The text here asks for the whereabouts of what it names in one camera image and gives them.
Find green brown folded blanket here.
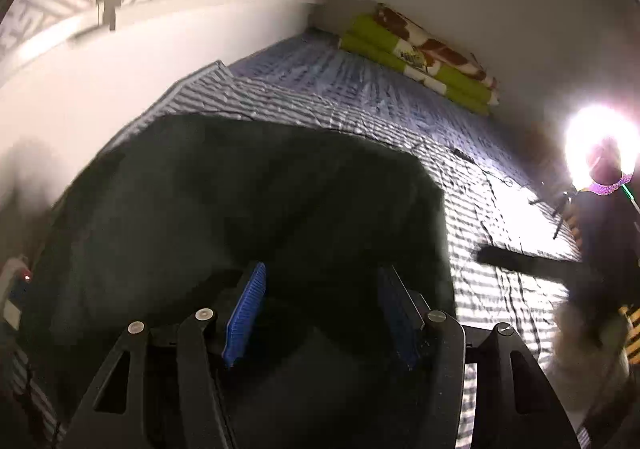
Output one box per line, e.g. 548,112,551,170
340,4,499,116

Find bright round lamp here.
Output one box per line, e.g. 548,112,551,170
564,104,639,196

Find black trousers with elastic waistband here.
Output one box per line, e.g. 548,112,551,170
17,113,454,448

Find gloved hand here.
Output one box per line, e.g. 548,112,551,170
546,302,630,426

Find blue white striped quilt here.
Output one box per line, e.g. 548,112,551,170
8,28,597,449

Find black light tripod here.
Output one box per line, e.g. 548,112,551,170
551,187,577,240

